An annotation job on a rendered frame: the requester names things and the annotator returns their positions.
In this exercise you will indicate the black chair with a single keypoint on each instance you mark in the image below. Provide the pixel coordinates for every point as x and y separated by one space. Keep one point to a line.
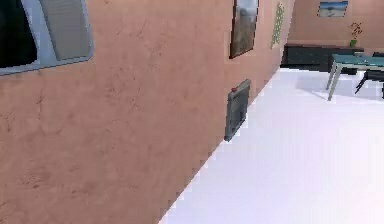
370 77

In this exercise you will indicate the dark framed landscape picture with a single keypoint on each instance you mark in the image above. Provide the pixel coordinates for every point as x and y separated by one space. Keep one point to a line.
244 28

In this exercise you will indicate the house plant in green pot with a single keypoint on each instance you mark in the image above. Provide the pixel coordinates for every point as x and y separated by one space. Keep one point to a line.
355 34

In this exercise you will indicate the teal top table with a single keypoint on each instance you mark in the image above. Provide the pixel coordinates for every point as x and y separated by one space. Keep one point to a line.
353 61

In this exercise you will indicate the dark low sideboard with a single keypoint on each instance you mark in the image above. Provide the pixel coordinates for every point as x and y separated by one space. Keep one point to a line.
306 57

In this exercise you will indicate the grey framed window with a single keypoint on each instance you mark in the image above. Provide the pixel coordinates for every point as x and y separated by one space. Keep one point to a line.
50 33

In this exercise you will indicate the blue framed picture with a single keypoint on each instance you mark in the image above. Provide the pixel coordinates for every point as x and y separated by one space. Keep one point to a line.
332 8

